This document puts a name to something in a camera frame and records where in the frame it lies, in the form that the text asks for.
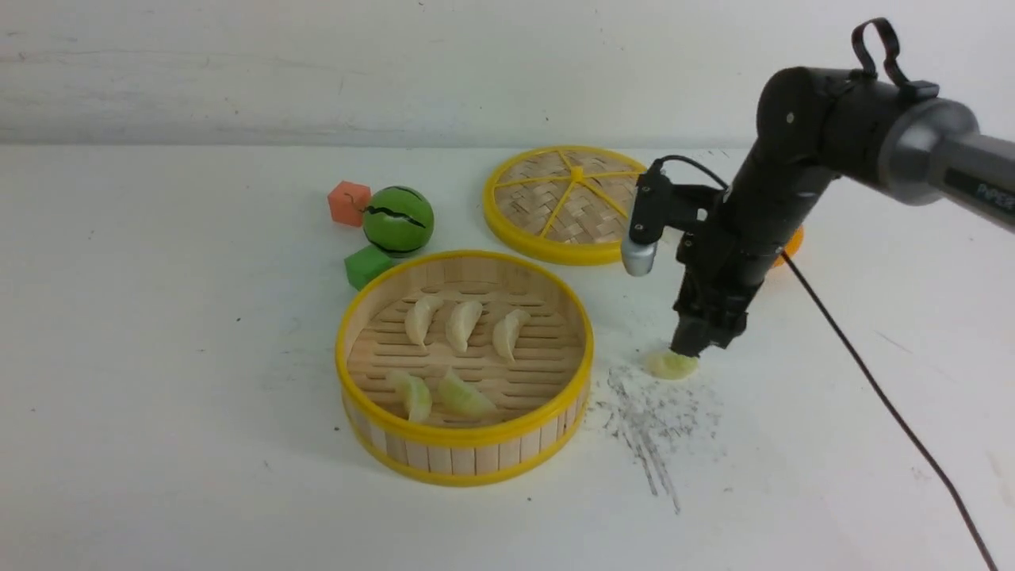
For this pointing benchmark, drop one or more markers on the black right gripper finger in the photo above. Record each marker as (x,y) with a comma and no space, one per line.
(694,334)

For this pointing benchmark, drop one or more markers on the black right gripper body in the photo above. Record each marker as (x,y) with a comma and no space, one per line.
(730,256)

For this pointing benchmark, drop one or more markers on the green dumpling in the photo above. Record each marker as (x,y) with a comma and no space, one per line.
(463,398)
(414,393)
(666,365)

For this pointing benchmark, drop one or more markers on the white dumpling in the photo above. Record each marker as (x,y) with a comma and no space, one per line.
(507,331)
(460,324)
(419,317)

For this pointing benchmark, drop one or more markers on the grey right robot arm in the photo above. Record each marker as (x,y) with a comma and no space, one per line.
(812,127)

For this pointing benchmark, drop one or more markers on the bamboo steamer lid yellow rim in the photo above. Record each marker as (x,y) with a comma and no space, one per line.
(566,205)

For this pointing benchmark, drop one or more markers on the bamboo steamer tray yellow rim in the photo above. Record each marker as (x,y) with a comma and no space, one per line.
(541,398)

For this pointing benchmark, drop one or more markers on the orange toy pear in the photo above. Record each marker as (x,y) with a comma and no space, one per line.
(791,247)

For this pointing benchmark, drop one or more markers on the green toy watermelon ball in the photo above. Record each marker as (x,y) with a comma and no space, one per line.
(399,221)

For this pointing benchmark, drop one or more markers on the green foam cube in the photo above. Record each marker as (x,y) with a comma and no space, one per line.
(363,266)

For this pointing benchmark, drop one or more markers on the orange foam cube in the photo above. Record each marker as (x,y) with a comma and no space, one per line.
(347,203)

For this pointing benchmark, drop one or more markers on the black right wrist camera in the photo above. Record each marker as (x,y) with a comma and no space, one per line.
(660,204)

